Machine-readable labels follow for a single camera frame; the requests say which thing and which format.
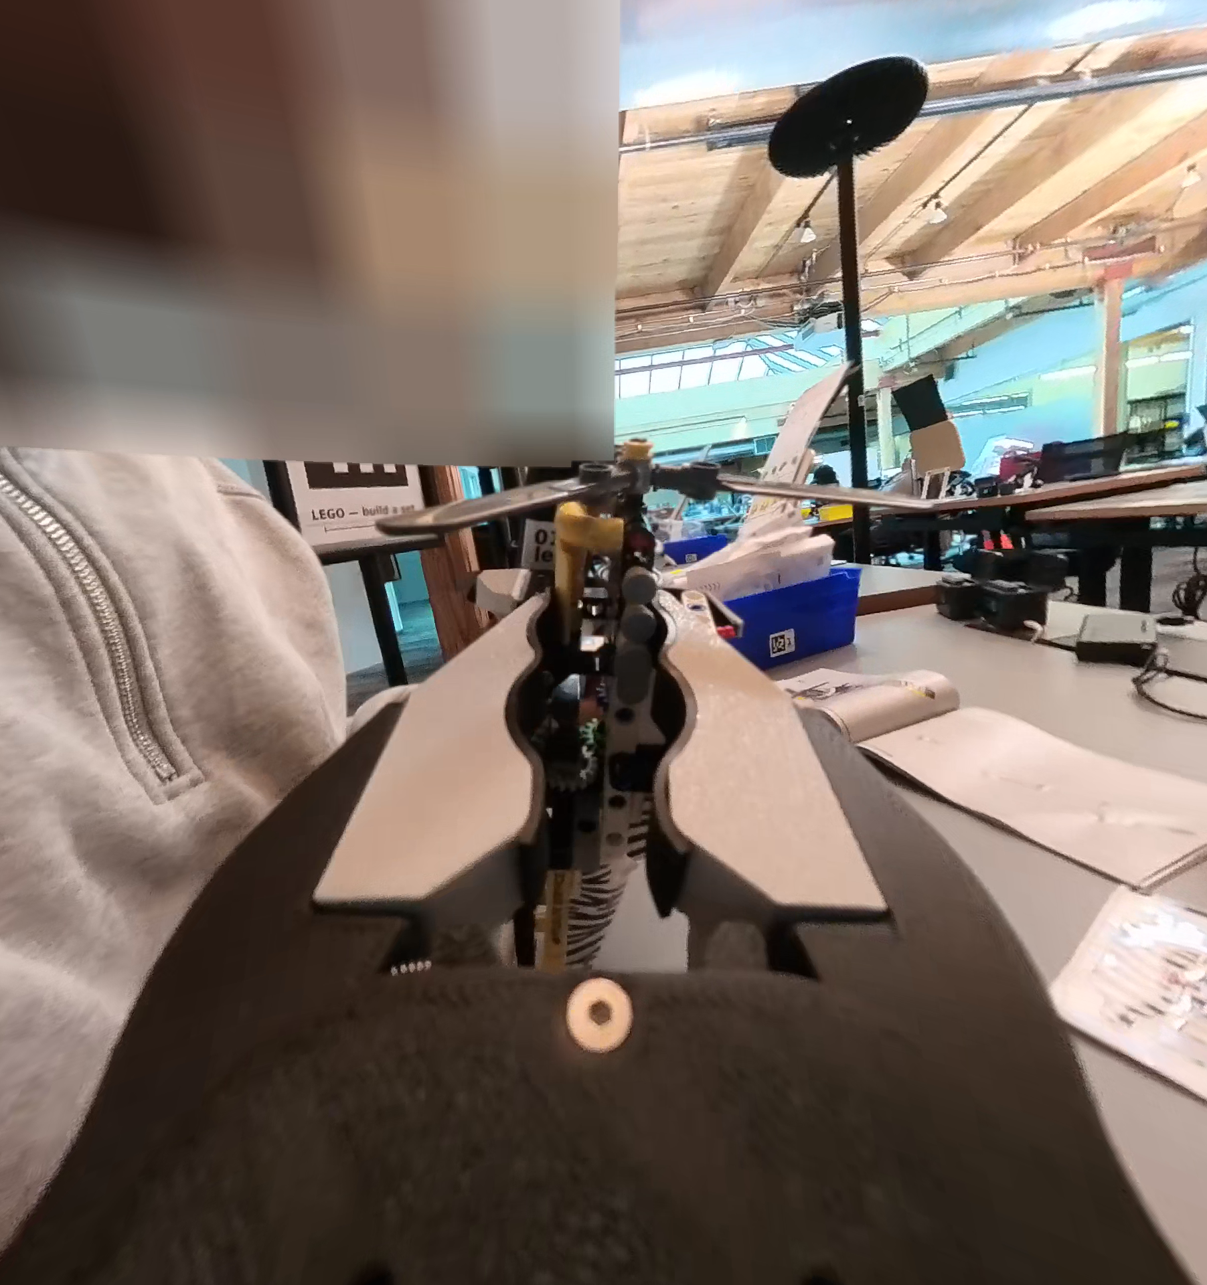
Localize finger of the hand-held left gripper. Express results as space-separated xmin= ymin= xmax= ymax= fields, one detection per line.
xmin=471 ymin=567 xmax=551 ymax=635

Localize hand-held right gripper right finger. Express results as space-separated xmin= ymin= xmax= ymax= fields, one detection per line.
xmin=648 ymin=602 xmax=890 ymax=923

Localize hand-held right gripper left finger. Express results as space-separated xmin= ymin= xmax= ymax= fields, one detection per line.
xmin=312 ymin=592 xmax=555 ymax=916

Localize zebra striped lego helicopter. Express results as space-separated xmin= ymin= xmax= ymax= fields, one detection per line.
xmin=376 ymin=438 xmax=945 ymax=973

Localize wooden beam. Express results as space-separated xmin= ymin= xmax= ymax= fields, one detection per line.
xmin=420 ymin=464 xmax=509 ymax=663

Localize black bordered printed sheet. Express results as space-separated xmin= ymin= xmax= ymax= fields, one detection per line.
xmin=262 ymin=460 xmax=447 ymax=566

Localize blue plastic bin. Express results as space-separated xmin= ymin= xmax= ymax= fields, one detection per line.
xmin=662 ymin=535 xmax=864 ymax=672

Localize open instruction book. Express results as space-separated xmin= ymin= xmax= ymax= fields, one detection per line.
xmin=779 ymin=670 xmax=1207 ymax=887

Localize black devices on table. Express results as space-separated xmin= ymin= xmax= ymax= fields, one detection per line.
xmin=935 ymin=546 xmax=1075 ymax=635

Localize black power adapter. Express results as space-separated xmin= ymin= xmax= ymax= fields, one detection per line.
xmin=1075 ymin=612 xmax=1159 ymax=666

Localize small tilted display stand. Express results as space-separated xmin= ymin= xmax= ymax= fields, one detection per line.
xmin=889 ymin=371 xmax=968 ymax=499

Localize zebra striped sticker sheet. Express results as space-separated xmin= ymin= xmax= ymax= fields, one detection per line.
xmin=1050 ymin=889 xmax=1207 ymax=1124

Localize wooden top desk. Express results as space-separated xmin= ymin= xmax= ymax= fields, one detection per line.
xmin=814 ymin=462 xmax=1207 ymax=608

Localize black round-top pole stand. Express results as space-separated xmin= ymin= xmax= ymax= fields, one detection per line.
xmin=769 ymin=54 xmax=931 ymax=566

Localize black adapter cable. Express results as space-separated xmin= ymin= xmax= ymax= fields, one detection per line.
xmin=1131 ymin=647 xmax=1207 ymax=726

